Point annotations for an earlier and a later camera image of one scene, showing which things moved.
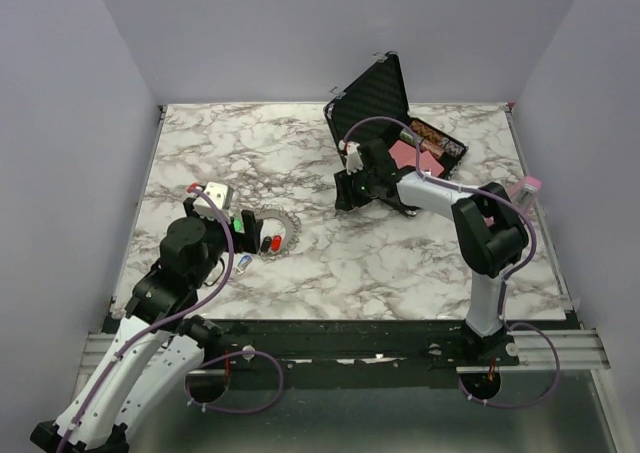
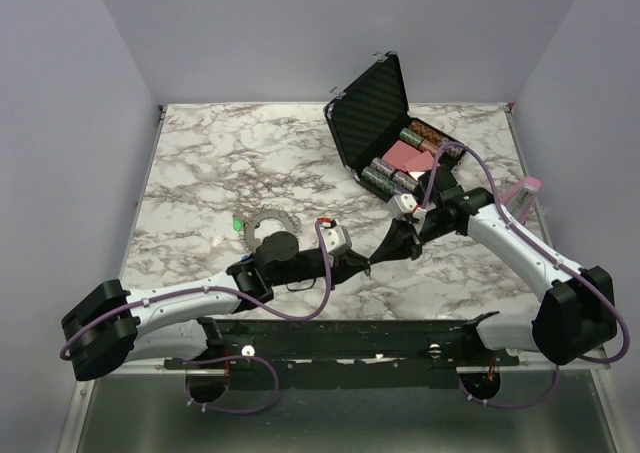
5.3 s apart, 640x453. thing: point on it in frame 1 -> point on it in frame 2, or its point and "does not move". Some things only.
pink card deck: x=405 y=156 does not move
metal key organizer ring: x=292 y=226 does not move
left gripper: x=249 y=242 -> x=354 y=264
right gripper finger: x=352 y=190 -> x=398 y=242
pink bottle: x=523 y=193 does not move
